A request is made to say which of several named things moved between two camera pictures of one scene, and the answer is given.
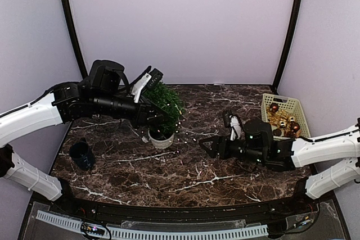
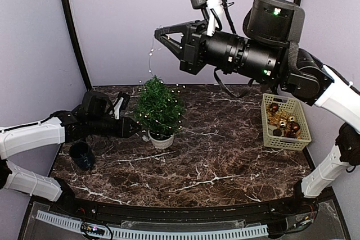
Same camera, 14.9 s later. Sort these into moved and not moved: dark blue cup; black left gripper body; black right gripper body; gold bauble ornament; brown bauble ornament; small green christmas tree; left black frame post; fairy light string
Moved: black left gripper body; fairy light string; black right gripper body
Not moved: brown bauble ornament; gold bauble ornament; left black frame post; small green christmas tree; dark blue cup
